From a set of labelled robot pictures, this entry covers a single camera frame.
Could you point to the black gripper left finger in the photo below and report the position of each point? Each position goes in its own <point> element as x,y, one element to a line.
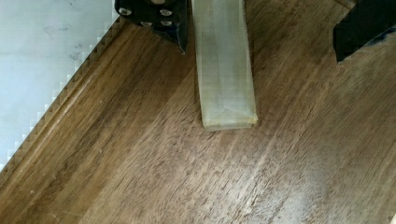
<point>166,18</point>

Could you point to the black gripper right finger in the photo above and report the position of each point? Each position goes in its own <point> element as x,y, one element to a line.
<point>367,23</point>

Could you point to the stick of butter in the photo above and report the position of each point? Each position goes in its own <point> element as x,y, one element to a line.
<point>223,64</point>

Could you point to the wooden cutting board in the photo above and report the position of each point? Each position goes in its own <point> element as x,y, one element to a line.
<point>124,142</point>

